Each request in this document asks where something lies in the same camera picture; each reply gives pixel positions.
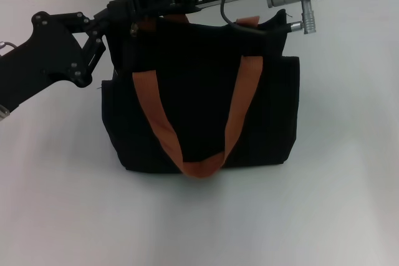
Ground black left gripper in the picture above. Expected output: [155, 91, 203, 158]
[0, 7, 110, 114]

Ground black food bag orange handles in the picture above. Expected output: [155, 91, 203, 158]
[101, 9, 301, 179]

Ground right gripper cable with connectors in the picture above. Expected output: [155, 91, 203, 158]
[220, 0, 319, 36]

